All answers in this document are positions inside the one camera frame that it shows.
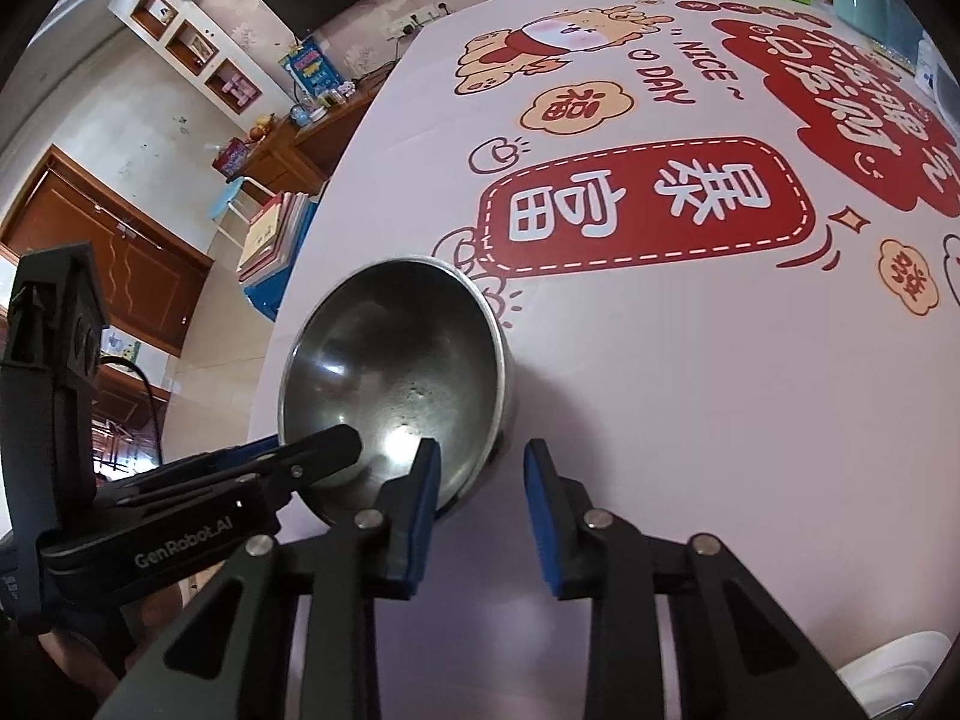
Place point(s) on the wooden television cabinet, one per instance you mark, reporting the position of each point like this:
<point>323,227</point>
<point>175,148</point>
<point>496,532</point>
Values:
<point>330,135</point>

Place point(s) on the large white plate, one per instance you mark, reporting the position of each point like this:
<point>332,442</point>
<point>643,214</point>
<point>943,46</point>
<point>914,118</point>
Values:
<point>892,667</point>

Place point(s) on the wooden room door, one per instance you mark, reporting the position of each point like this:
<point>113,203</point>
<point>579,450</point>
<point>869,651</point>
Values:
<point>97,255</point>

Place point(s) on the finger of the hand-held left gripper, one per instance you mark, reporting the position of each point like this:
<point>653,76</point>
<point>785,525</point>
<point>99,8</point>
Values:
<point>300,461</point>
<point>225,456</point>

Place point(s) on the small steel bowl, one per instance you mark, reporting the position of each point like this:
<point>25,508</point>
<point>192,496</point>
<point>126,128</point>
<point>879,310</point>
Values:
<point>397,367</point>

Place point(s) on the blue printed box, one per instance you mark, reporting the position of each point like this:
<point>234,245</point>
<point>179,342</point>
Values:
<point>311,71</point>

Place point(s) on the blue round stool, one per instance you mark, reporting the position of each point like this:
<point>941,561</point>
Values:
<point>229,199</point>

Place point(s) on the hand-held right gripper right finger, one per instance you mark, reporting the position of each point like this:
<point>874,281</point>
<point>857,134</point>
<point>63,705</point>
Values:
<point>547,525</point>

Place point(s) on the stack of books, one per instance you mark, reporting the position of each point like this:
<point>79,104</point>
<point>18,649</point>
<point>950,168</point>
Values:
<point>274,236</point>

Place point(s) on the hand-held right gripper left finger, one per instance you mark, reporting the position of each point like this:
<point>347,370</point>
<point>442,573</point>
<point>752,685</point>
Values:
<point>420,525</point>

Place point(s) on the red box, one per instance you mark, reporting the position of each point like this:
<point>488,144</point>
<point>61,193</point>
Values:
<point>231,159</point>

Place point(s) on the blue chair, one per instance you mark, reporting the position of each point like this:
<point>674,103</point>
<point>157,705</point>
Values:
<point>289,289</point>

